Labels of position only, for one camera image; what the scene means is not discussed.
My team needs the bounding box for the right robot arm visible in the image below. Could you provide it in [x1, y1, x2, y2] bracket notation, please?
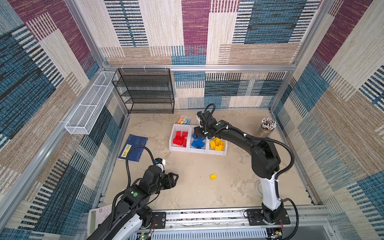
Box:
[194, 104, 299, 240]

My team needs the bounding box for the white wire wall basket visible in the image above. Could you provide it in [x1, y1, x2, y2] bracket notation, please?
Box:
[65, 72, 115, 135]

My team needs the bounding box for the white pink calculator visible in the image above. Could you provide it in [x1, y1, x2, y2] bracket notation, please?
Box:
[87, 204, 112, 237]

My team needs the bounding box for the white three-compartment bin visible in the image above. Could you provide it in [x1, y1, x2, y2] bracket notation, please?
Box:
[169, 124, 228, 156]

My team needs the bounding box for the highlighter marker pack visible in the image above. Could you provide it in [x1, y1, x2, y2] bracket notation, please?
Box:
[177, 116, 192, 125]

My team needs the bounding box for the pencil cup with pencils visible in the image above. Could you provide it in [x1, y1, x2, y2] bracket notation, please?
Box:
[256, 118, 277, 138]

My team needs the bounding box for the long yellow lego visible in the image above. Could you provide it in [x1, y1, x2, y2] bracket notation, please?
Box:
[214, 138, 221, 146]

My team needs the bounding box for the black mesh shelf rack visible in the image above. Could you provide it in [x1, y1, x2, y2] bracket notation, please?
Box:
[112, 68, 175, 114]

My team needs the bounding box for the tall red lego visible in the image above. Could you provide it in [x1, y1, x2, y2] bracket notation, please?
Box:
[173, 136, 186, 146]

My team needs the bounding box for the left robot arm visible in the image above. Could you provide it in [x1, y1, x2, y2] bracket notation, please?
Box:
[88, 146, 179, 240]

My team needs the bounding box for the blue book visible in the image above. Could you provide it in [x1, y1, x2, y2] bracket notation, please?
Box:
[118, 135, 148, 163]

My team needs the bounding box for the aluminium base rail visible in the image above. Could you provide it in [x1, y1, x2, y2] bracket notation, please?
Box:
[124, 205, 338, 240]

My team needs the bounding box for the long red lego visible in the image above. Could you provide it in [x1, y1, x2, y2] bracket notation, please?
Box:
[173, 139, 184, 146]

